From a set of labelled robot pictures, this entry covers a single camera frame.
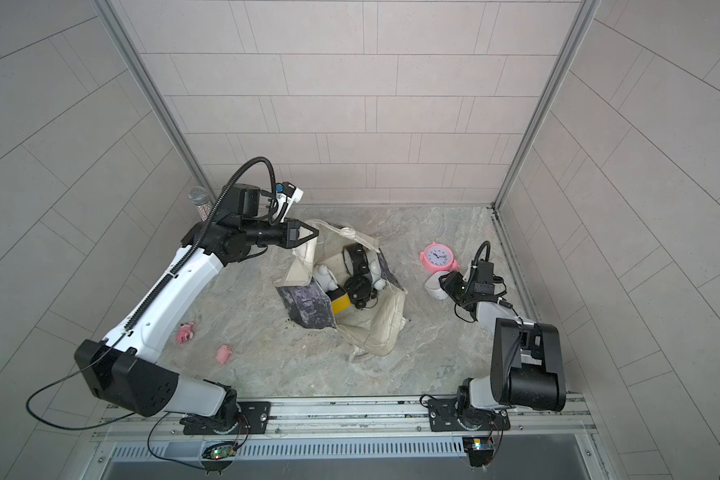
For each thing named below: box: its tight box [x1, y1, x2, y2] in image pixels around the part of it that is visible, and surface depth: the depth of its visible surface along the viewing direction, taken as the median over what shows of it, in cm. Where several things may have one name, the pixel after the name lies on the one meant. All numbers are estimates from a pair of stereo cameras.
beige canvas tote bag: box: [275, 220, 408, 360], surface depth 75 cm
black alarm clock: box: [341, 243, 378, 310], surface depth 90 cm
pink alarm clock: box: [419, 241, 459, 273], surface depth 101 cm
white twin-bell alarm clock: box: [366, 250, 388, 293], surface depth 88 cm
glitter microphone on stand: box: [188, 186, 212, 222], surface depth 82 cm
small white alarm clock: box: [424, 271, 450, 300], surface depth 93 cm
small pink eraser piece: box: [215, 344, 233, 365], surface depth 81 cm
